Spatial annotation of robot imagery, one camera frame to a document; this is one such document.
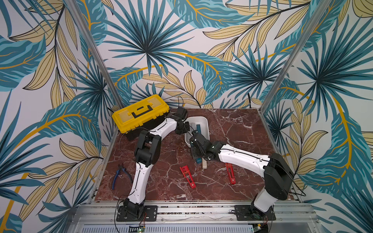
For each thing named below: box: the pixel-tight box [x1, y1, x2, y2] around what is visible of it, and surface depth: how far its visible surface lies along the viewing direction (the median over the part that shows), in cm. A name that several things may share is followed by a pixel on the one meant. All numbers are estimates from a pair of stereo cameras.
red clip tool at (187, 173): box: [179, 165, 197, 189], surface depth 87 cm
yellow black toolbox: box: [111, 94, 170, 141], surface depth 96 cm
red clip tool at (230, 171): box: [225, 163, 237, 185], surface depth 87 cm
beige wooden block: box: [202, 157, 208, 169], surface depth 90 cm
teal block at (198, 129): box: [196, 124, 202, 135], surface depth 106 cm
